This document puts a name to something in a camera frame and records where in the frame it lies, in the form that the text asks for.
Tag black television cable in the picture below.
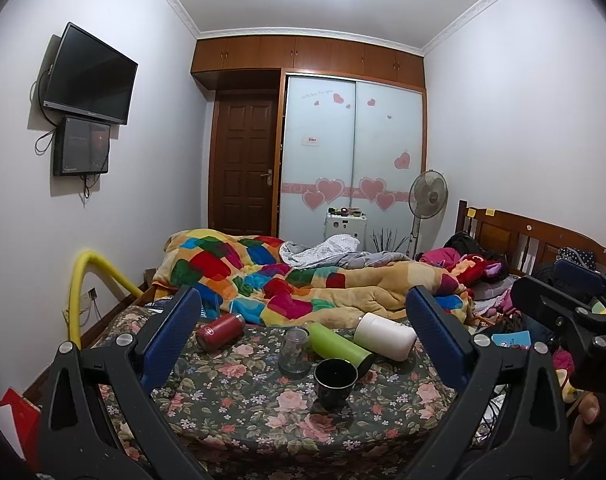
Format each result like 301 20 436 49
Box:
32 72 60 157

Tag grey crumpled cloth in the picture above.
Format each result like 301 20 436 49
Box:
280 236 414 272

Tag black cup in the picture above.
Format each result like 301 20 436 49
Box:
313 358 359 410

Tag green bottle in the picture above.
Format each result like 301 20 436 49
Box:
305 322 375 377

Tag bundle of dark twigs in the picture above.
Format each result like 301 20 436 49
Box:
370 227 410 254

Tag standing electric fan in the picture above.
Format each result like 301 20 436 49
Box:
406 169 449 260

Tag white thermos bottle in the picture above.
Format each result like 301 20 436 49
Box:
353 312 418 362

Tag brown wooden door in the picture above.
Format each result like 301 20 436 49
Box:
209 91 284 237

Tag frosted sliding wardrobe doors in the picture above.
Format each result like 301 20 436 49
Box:
275 71 428 256

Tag red thermos bottle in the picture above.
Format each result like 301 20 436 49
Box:
195 312 247 353

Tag yellow foam tube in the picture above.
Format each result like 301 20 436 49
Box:
68 248 144 352

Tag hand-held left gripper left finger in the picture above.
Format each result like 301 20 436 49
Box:
37 285 219 480

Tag small black wall monitor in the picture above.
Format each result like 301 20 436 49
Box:
52 115 110 177

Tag clear glass jar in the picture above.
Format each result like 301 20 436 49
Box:
278 326 313 377

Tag red paper bag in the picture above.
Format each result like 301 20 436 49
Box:
0 387 42 472

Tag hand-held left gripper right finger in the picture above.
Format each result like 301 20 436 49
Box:
398 286 584 480

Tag small white cabinet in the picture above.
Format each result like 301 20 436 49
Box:
324 210 368 252

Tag pink garment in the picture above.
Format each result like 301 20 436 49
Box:
418 247 462 267

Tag floral bed sheet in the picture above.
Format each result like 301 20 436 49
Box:
90 305 490 480

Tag wooden overhead cabinets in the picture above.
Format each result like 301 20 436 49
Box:
190 35 427 93

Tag colourful patchwork blanket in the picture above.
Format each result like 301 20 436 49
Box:
153 230 476 329

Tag red plush toy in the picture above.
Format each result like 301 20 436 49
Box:
453 252 510 289

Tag black backpack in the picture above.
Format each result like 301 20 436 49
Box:
443 231 484 257

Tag wooden bed headboard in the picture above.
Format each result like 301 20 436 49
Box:
455 200 606 282

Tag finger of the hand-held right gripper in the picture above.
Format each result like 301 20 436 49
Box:
512 275 606 357
554 259 606 307

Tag black polka dot bag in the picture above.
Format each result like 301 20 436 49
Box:
556 246 598 269

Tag person's right hand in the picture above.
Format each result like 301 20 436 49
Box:
570 392 606 467

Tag blue book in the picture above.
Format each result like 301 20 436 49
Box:
493 330 534 352

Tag black wall television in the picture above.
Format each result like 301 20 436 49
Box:
42 22 139 126

